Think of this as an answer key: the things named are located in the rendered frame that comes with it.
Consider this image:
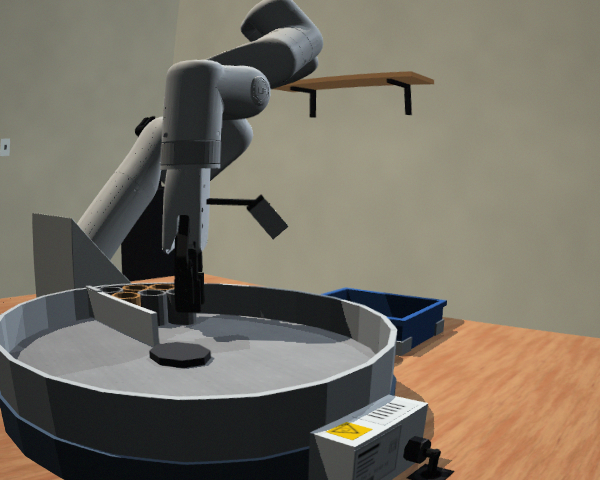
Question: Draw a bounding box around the bronze bushing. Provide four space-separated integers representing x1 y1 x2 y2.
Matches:
122 285 149 293
149 284 174 292
111 292 141 307

